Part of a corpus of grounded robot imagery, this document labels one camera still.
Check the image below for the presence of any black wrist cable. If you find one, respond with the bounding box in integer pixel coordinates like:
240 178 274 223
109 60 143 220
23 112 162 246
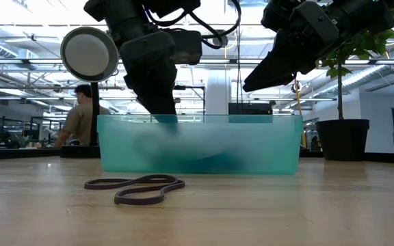
144 0 242 51

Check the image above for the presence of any yellow cable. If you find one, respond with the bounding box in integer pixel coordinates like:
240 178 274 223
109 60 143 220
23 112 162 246
294 78 306 148

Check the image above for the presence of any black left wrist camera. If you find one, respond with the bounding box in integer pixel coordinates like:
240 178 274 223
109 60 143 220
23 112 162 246
169 29 203 66

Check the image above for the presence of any black gantry frame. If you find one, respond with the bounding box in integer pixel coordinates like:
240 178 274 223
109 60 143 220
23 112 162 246
173 84 207 115

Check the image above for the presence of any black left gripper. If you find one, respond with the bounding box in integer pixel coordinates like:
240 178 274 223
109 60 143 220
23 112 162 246
120 30 179 133

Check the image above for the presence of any dark brown rubber band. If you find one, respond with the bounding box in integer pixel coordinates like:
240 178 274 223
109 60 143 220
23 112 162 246
83 174 186 206

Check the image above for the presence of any dark blue rubber band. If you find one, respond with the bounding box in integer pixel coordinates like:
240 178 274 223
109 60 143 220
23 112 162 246
169 150 246 174

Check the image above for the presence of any potted green plant black pot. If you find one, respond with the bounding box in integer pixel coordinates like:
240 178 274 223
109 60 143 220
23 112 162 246
315 6 394 161

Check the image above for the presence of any black desk lamp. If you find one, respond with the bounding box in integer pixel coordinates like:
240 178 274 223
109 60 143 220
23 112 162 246
60 26 120 159

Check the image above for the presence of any person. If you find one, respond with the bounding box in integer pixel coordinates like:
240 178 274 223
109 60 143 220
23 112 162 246
53 83 111 148

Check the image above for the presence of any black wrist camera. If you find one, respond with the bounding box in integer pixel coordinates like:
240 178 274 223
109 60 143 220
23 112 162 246
169 29 203 66
261 0 302 33

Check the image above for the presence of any teal translucent plastic bin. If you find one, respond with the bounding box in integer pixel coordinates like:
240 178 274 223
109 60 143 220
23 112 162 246
96 114 304 176

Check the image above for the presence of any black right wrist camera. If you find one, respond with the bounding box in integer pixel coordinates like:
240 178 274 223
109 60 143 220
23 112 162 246
261 0 302 33

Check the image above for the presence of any black mesh computer case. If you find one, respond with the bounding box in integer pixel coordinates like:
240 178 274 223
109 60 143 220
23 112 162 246
228 102 274 115

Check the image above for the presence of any black ceiling cord reel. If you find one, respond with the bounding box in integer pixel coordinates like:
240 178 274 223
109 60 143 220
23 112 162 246
213 29 229 49

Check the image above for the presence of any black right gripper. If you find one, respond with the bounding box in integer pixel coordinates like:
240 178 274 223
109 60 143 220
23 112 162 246
242 1 341 93

